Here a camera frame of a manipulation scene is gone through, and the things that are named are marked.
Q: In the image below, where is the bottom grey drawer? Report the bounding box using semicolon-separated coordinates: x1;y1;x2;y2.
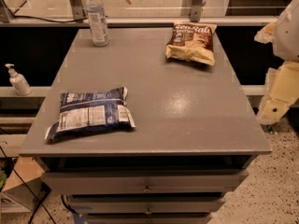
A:
86;214;212;224

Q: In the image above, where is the grey drawer cabinet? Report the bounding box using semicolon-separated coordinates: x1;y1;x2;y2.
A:
18;27;273;224

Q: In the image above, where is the grey drawer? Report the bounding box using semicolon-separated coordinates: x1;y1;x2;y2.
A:
42;169;249;195
86;214;212;224
69;195;224;215

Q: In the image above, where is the middle grey drawer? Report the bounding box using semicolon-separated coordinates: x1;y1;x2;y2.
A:
69;195;224;215

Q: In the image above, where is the black floor cable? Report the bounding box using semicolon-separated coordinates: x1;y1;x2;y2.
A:
0;145;59;224

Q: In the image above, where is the cardboard box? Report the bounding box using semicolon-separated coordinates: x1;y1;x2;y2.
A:
1;157;45;214

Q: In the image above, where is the black cable on shelf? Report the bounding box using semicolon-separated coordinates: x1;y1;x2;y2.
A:
12;13;89;24

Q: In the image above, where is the white pump sanitizer bottle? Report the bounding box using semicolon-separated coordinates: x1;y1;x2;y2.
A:
6;63;32;96

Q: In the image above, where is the metal frame post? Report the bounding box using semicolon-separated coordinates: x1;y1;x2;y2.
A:
190;0;204;22
69;0;86;20

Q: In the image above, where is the brown sea salt chip bag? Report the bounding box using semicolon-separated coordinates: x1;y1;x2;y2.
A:
165;21;217;66

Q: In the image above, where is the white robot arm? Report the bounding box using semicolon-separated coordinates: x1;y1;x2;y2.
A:
254;0;299;125

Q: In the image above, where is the top grey drawer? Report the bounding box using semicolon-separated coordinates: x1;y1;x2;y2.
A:
42;169;249;195

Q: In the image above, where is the clear blue plastic water bottle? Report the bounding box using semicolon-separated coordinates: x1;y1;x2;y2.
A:
86;0;109;47

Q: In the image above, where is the right metal frame post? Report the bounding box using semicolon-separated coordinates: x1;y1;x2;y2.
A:
190;0;204;22

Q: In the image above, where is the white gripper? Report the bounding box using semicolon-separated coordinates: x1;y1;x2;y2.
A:
254;0;299;125

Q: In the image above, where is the left metal frame post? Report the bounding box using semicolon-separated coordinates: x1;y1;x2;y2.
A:
69;0;86;20

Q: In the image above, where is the blue white snack bag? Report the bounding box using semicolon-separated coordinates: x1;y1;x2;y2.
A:
45;87;135;140

